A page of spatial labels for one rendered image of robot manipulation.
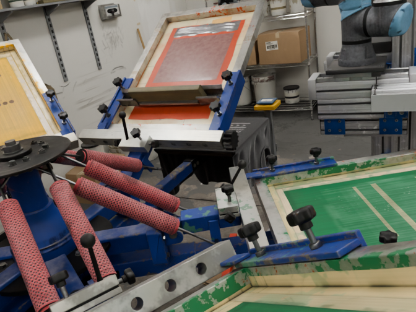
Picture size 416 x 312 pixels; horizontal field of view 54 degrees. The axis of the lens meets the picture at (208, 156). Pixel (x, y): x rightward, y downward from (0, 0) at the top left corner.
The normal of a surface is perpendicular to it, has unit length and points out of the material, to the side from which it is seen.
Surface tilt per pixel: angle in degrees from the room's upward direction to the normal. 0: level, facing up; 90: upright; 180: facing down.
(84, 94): 90
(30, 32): 90
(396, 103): 90
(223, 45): 32
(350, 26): 90
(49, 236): 62
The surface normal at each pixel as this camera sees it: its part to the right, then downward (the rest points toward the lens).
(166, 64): -0.37, -0.56
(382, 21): -0.73, 0.36
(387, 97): -0.40, 0.40
